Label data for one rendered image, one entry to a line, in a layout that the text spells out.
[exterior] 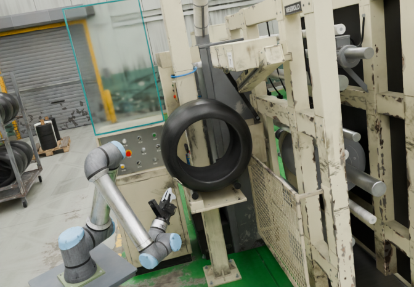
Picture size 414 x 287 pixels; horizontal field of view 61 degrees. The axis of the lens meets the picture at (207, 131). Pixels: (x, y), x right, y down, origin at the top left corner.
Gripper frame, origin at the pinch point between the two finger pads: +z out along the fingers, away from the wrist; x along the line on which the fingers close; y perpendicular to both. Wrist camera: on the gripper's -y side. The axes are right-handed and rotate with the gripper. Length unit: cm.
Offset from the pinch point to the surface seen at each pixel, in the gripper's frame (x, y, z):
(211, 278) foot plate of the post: -57, 94, -20
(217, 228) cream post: -34, 70, 9
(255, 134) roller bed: 16, 43, 63
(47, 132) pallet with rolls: -610, -7, 255
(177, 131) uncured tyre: 14.4, -15.2, 27.8
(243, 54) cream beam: 67, -22, 55
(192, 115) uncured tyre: 22.8, -14.0, 37.5
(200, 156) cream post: -16, 24, 43
